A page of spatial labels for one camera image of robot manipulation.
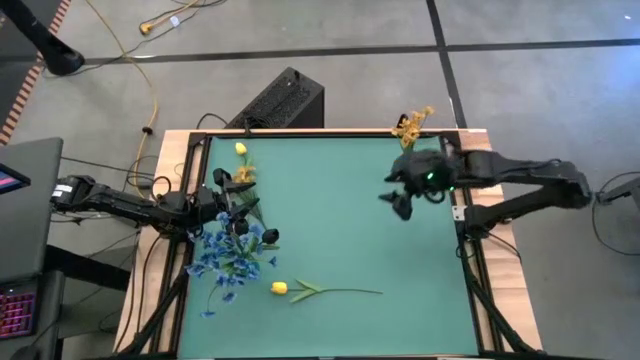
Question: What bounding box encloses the yellow cable with plug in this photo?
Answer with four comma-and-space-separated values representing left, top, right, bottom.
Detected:
138, 0, 201, 36

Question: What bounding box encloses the small yellow flower sprig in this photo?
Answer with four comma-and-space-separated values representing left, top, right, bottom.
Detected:
233, 164, 257, 185

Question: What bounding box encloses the yellow flower bunch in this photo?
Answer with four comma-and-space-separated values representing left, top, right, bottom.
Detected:
391, 105, 435, 151

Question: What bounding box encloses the green table mat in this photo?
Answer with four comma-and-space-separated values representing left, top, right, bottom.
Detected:
177, 134, 481, 359

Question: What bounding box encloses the backlit keyboard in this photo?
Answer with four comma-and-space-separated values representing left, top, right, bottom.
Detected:
0, 289, 37, 341

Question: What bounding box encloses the black stand pole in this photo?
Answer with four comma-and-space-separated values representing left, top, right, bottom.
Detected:
0, 0, 86, 77

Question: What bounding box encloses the black computer tower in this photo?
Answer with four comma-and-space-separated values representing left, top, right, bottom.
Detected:
224, 66, 326, 130

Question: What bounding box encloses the tablet screen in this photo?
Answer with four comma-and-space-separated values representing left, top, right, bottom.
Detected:
0, 162, 32, 195

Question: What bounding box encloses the long yellow floor cable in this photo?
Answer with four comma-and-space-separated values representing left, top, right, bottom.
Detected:
84, 0, 160, 199

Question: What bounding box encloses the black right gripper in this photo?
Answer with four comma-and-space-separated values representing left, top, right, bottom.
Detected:
378, 149, 457, 221

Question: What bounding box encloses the black aluminium table frame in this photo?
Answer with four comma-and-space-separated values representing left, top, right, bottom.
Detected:
114, 128, 546, 360

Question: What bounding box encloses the grey desk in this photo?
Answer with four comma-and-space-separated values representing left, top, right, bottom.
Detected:
0, 137, 65, 284

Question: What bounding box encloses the yellow tulip long stem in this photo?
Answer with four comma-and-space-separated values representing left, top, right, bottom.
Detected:
270, 280, 385, 305
233, 141, 269, 229

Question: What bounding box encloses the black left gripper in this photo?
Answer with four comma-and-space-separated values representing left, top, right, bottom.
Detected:
197, 168, 261, 234

